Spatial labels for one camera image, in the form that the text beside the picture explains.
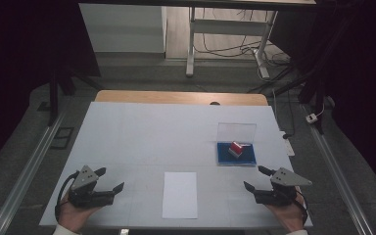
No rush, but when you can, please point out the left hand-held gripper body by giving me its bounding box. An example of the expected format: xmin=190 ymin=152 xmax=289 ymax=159
xmin=67 ymin=164 xmax=116 ymax=209

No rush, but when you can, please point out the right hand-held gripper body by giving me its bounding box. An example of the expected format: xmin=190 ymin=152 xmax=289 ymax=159
xmin=254 ymin=166 xmax=313 ymax=207

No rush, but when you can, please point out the red stamp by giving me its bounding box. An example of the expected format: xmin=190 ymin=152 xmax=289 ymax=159
xmin=228 ymin=140 xmax=245 ymax=160

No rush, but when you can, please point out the blue ink pad box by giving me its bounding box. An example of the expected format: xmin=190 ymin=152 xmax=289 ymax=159
xmin=216 ymin=121 xmax=258 ymax=167

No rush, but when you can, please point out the person's right hand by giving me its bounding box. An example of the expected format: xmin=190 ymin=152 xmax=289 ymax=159
xmin=265 ymin=192 xmax=307 ymax=234

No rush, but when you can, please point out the person's left hand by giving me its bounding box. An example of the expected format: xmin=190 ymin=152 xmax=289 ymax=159
xmin=58 ymin=192 xmax=103 ymax=234

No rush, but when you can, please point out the white paper sheet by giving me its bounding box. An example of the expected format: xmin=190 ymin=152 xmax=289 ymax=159
xmin=162 ymin=171 xmax=199 ymax=220

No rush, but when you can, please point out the white power adapter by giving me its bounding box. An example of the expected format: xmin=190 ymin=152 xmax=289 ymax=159
xmin=305 ymin=104 xmax=326 ymax=124

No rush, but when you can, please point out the black stand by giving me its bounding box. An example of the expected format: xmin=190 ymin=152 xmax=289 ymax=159
xmin=248 ymin=58 xmax=328 ymax=135
xmin=47 ymin=65 xmax=103 ymax=127

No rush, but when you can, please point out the wooden table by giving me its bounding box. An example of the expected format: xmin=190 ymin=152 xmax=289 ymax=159
xmin=94 ymin=90 xmax=269 ymax=107

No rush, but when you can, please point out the white metal stand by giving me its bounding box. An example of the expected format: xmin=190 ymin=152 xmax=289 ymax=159
xmin=194 ymin=8 xmax=292 ymax=67

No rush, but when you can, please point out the dark curtain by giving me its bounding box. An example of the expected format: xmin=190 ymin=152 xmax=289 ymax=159
xmin=270 ymin=0 xmax=376 ymax=194
xmin=0 ymin=0 xmax=101 ymax=177

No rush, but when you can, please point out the white cabinet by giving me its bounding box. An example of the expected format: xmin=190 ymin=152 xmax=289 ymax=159
xmin=78 ymin=3 xmax=167 ymax=54

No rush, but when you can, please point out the white standing desk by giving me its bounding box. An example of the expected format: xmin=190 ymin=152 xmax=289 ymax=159
xmin=77 ymin=0 xmax=317 ymax=79

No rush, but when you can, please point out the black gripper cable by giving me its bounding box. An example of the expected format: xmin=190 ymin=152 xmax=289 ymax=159
xmin=294 ymin=185 xmax=309 ymax=227
xmin=54 ymin=170 xmax=80 ymax=223

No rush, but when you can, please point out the aluminium rail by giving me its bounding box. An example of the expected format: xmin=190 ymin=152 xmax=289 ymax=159
xmin=302 ymin=104 xmax=375 ymax=235
xmin=0 ymin=111 xmax=69 ymax=235

